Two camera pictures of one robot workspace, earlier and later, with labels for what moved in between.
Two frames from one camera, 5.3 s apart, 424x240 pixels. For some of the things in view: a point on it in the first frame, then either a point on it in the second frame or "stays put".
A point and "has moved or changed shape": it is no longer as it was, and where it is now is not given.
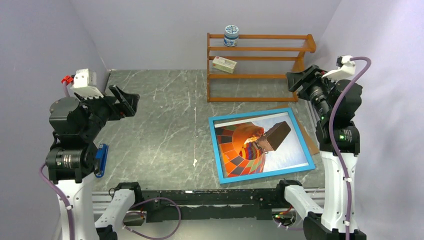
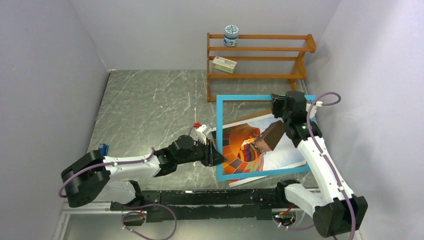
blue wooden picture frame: (223, 180) has moved or changed shape
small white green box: (224, 64) stays put
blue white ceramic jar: (231, 35) stays put
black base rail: (207, 205) stays put
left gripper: (126, 106) -> (211, 156)
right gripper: (308, 78) -> (277, 101)
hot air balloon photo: (259, 144) has moved or changed shape
